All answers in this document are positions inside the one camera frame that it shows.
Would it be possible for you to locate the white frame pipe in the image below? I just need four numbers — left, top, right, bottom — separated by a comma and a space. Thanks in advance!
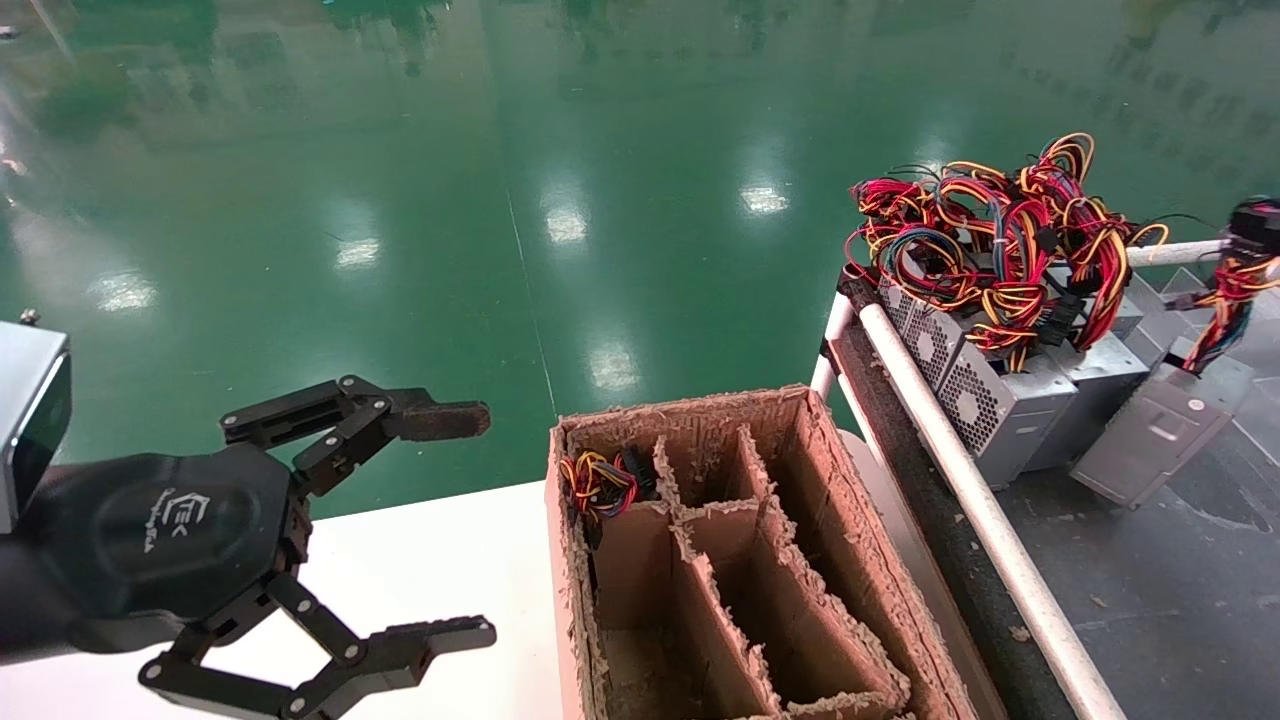
1125, 238, 1236, 269
858, 302, 1126, 720
810, 293, 858, 401

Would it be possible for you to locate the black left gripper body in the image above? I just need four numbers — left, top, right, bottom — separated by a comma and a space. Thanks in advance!
30, 443, 311, 656

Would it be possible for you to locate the worn cardboard divider box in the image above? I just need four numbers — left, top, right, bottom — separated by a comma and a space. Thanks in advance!
545, 385, 976, 720

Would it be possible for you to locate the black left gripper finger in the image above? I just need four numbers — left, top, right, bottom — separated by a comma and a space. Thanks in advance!
220, 375, 492, 501
138, 570, 498, 720

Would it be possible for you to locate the tangled multicolour wire bundle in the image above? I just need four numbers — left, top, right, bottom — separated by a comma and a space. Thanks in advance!
845, 132, 1171, 373

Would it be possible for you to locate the black pipe connector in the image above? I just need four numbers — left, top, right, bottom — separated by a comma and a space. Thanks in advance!
838, 270, 883, 311

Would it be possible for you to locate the grey metal power supply unit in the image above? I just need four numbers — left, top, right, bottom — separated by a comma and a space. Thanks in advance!
880, 282, 931, 336
1025, 330, 1151, 473
1070, 255, 1280, 511
915, 308, 973, 376
945, 345, 1079, 491
558, 448, 656, 523

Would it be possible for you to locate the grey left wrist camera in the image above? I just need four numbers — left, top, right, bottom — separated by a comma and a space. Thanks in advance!
0, 320, 73, 536

